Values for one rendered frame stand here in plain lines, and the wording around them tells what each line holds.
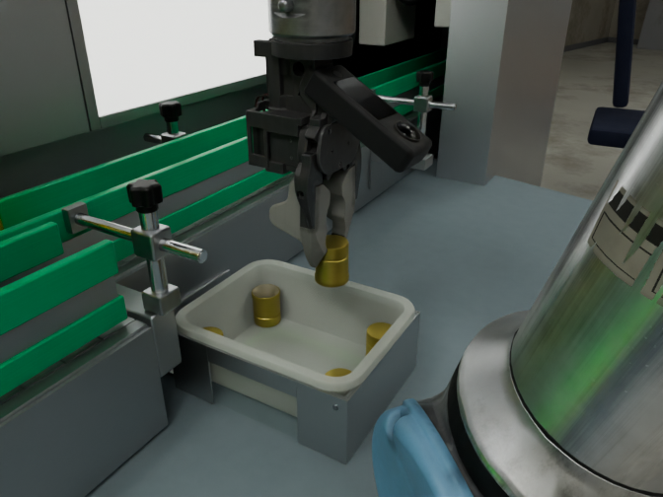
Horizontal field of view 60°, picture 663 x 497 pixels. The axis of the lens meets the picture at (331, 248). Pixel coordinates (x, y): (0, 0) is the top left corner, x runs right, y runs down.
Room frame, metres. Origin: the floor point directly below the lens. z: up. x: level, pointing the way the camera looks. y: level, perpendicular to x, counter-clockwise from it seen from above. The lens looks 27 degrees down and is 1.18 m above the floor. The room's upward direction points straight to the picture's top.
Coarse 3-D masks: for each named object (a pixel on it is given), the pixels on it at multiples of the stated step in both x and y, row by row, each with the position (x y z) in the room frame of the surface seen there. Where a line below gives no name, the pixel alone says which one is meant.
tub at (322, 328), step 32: (224, 288) 0.57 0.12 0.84; (288, 288) 0.62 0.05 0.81; (320, 288) 0.59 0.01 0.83; (352, 288) 0.57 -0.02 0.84; (192, 320) 0.52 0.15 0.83; (224, 320) 0.56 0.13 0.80; (288, 320) 0.61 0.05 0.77; (320, 320) 0.59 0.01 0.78; (352, 320) 0.57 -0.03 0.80; (384, 320) 0.55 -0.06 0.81; (256, 352) 0.45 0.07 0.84; (288, 352) 0.54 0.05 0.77; (320, 352) 0.54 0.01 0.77; (352, 352) 0.54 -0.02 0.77; (384, 352) 0.45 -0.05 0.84; (320, 384) 0.41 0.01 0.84; (352, 384) 0.41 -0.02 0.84
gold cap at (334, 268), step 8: (328, 240) 0.52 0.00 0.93; (336, 240) 0.52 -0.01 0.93; (344, 240) 0.52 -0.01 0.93; (328, 248) 0.50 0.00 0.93; (336, 248) 0.50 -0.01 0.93; (344, 248) 0.51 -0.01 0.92; (328, 256) 0.50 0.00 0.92; (336, 256) 0.50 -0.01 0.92; (344, 256) 0.51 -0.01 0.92; (320, 264) 0.50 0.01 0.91; (328, 264) 0.50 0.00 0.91; (336, 264) 0.50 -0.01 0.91; (344, 264) 0.51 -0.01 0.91; (320, 272) 0.50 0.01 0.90; (328, 272) 0.50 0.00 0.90; (336, 272) 0.50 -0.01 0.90; (344, 272) 0.51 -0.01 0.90; (320, 280) 0.50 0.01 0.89; (328, 280) 0.50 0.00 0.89; (336, 280) 0.50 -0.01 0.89; (344, 280) 0.51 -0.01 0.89
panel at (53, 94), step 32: (0, 0) 0.67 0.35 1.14; (32, 0) 0.70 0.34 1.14; (64, 0) 0.73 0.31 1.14; (0, 32) 0.66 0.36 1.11; (32, 32) 0.69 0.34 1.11; (64, 32) 0.73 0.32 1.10; (0, 64) 0.65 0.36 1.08; (32, 64) 0.68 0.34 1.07; (64, 64) 0.72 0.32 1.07; (0, 96) 0.64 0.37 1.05; (32, 96) 0.67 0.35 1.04; (64, 96) 0.71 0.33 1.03; (192, 96) 0.90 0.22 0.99; (0, 128) 0.63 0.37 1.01; (32, 128) 0.67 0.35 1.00; (64, 128) 0.70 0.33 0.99; (96, 128) 0.74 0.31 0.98
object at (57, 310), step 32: (96, 256) 0.42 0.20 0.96; (0, 288) 0.36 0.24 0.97; (32, 288) 0.37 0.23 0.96; (64, 288) 0.40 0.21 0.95; (96, 288) 0.42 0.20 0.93; (0, 320) 0.35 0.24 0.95; (32, 320) 0.37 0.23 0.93; (64, 320) 0.39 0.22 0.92; (96, 320) 0.41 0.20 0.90; (0, 352) 0.35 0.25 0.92; (32, 352) 0.36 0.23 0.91; (64, 352) 0.38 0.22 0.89; (0, 384) 0.34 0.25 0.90
